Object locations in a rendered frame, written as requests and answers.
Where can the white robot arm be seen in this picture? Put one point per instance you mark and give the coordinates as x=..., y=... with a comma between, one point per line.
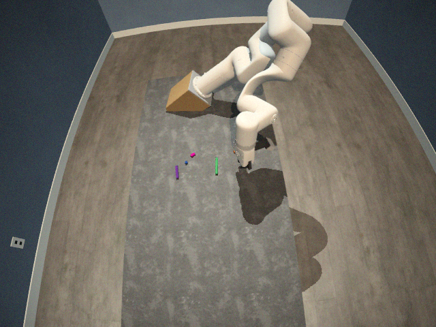
x=258, y=64

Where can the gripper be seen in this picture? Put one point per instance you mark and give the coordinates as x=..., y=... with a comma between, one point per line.
x=245, y=158

